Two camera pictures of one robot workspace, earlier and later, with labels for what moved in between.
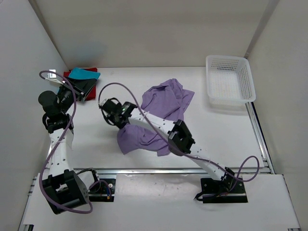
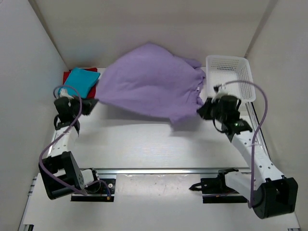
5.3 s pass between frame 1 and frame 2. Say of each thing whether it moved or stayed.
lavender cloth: moved
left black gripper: moved
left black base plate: stayed
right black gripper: moved
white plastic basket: stayed
